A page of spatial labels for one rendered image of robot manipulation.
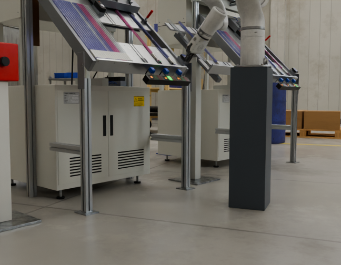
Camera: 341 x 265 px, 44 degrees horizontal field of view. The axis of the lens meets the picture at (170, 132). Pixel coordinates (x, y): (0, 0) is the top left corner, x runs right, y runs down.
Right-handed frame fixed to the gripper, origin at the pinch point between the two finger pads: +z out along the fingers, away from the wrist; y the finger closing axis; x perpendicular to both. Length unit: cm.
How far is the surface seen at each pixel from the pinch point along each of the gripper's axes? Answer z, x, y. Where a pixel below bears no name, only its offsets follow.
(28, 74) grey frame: 47, 37, -64
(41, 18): 32, 69, -47
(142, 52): 10.2, 15.6, -17.7
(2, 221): 71, -35, -98
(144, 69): 11.5, 2.2, -24.6
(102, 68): 13, 2, -53
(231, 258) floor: 7, -106, -64
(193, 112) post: 39, -5, 34
